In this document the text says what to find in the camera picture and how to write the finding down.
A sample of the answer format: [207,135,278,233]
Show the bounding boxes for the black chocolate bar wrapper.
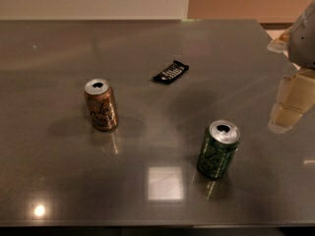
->
[153,60,189,85]

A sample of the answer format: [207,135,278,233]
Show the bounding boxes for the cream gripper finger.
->
[268,69,315,134]
[267,27,292,53]

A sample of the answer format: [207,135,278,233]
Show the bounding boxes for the orange soda can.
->
[84,79,118,131]

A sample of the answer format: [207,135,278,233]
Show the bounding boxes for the green soda can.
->
[197,120,240,179]

